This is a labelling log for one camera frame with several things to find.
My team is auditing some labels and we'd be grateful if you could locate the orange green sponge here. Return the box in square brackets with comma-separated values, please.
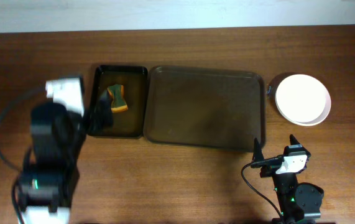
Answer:
[107, 84, 128, 113]

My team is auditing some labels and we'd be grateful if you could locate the white pink plate top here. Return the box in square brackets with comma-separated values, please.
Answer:
[275, 90, 331, 126]

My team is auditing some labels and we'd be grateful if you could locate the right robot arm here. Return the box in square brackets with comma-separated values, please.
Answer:
[249, 134, 324, 224]

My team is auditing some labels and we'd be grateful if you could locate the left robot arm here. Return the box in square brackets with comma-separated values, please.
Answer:
[12, 78, 113, 223]

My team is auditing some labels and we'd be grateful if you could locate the black water tray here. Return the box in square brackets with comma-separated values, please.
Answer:
[88, 65, 148, 138]

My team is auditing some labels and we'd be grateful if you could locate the brown serving tray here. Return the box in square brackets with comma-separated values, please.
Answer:
[143, 66, 266, 152]

